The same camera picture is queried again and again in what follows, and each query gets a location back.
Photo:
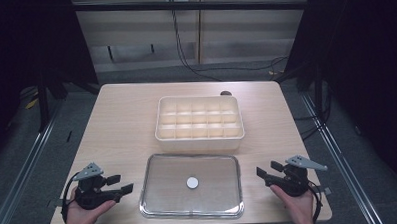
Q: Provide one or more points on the yellow floor tape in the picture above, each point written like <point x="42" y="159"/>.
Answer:
<point x="31" y="104"/>

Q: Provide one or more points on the dark curtain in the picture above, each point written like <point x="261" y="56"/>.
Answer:
<point x="24" y="48"/>
<point x="368" y="69"/>

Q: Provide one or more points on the person's left hand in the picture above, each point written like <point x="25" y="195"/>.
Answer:
<point x="81" y="217"/>

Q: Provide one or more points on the white compartment storage box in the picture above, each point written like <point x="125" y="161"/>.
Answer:
<point x="199" y="122"/>

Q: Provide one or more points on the dark round table grommet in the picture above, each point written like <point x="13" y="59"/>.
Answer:
<point x="225" y="93"/>

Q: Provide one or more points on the metal tray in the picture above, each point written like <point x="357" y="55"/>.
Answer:
<point x="192" y="183"/>

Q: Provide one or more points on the person's right hand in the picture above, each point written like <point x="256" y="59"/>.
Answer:
<point x="298" y="208"/>

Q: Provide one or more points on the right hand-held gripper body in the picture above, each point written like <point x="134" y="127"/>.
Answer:
<point x="294" y="180"/>

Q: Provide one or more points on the metal floor rail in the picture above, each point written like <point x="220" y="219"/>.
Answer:
<point x="338" y="160"/>
<point x="25" y="171"/>

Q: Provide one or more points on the grey metal table bracket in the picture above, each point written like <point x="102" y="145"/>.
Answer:
<point x="54" y="202"/>
<point x="324" y="190"/>

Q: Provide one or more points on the black metal stand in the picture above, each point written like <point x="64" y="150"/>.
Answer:
<point x="317" y="88"/>
<point x="43" y="104"/>

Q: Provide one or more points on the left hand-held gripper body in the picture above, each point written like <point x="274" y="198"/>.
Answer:
<point x="89" y="196"/>

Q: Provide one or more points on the black horizontal frame bar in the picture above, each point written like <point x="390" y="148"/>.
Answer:
<point x="183" y="6"/>

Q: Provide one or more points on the small black floor piece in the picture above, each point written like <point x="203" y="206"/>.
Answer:
<point x="69" y="136"/>

